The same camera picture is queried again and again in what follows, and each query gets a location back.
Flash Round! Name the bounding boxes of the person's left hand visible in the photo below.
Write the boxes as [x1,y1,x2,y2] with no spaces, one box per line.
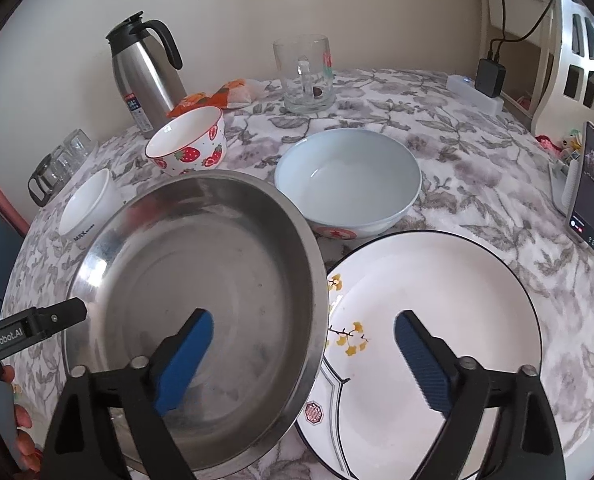
[1,364,44,473]

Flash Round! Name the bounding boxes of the white phone stand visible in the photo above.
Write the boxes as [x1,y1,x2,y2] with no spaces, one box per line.
[548,157,580,218]

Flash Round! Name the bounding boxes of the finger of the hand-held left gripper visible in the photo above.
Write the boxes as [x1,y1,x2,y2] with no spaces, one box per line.
[33,297,88,335]

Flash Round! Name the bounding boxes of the floral tablecloth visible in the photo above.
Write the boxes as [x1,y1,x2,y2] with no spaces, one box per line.
[0,67,594,480]

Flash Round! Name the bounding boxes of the strawberry print bowl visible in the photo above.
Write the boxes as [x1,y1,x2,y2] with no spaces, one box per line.
[144,106,227,177]

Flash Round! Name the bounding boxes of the cream wooden cabinet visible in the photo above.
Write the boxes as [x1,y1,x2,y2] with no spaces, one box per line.
[478,0,558,133]

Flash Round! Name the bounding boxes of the clear glass mug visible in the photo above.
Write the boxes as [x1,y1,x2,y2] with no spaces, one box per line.
[273,34,337,115]

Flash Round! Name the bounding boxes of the black charger cable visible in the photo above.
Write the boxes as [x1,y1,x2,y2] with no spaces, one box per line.
[486,0,558,61]

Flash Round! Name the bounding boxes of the light blue bowl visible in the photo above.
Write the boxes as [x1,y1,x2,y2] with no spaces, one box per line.
[274,128,423,241]

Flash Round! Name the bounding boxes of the orange snack packet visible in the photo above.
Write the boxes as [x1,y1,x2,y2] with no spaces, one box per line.
[212,78,259,111]
[167,91,224,120]

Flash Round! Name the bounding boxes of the smartphone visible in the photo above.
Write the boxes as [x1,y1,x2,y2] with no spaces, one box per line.
[564,121,594,257]

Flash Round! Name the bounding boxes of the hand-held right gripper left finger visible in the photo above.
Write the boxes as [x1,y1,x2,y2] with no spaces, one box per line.
[39,308,214,480]

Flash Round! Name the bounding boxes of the colourful plush toy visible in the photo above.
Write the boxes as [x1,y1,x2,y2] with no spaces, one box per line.
[536,129,584,161]

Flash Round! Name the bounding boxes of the glass teapot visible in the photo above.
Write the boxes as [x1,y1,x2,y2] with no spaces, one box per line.
[27,155,70,207]

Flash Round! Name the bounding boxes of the black charger adapter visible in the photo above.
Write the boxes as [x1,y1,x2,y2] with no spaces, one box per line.
[477,58,507,98]

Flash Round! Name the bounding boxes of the small white bowl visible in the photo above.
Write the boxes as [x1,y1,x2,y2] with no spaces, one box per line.
[58,168,125,248]

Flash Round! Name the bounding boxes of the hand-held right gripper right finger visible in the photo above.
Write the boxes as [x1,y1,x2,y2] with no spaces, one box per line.
[394,310,568,480]

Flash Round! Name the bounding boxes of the pink board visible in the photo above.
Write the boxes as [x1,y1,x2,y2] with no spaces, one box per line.
[0,172,30,238]

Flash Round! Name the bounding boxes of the stainless steel basin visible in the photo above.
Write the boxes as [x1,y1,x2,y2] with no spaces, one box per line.
[63,170,330,473]

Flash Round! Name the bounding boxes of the stainless steel thermos jug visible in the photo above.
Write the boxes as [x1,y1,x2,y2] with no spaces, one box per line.
[105,11,188,140]

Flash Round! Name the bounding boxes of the small glass cup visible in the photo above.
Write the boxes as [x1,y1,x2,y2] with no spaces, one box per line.
[51,145,78,177]
[64,129,96,162]

